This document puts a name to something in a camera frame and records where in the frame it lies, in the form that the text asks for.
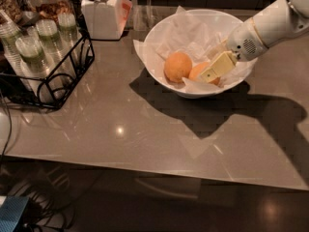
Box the clear plastic cup stack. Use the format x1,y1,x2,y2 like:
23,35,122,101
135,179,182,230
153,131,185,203
36,19,64,64
58,13,79,47
15,36,51,92
0,22,23,75

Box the orange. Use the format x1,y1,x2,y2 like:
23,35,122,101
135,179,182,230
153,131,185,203
164,52,192,83
188,62,220,85

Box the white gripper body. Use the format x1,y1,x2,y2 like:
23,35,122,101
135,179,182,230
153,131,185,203
226,18,267,62

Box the white paper liner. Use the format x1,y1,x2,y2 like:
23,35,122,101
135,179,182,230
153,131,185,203
132,6,259,95

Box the blue box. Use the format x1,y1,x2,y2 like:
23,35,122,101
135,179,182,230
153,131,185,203
0,196,29,232

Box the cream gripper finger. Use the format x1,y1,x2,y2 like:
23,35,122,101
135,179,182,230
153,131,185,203
207,40,228,61
198,51,238,83

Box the black wire rack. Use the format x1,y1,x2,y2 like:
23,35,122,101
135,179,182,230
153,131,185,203
0,0,95,109

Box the black cables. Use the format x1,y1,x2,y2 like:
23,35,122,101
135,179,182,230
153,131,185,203
0,90,104,232

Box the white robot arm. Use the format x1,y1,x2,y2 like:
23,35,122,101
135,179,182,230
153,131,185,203
197,0,309,83

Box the glass jar with snacks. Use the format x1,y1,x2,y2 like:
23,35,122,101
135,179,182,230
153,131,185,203
21,0,73,22

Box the white ceramic bowl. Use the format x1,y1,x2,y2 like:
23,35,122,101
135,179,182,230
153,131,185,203
142,9,260,100

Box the clear acrylic stand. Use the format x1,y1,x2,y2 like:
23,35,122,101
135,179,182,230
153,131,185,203
131,0,155,31

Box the white lidded jar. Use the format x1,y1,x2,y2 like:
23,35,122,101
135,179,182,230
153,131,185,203
81,0,132,41

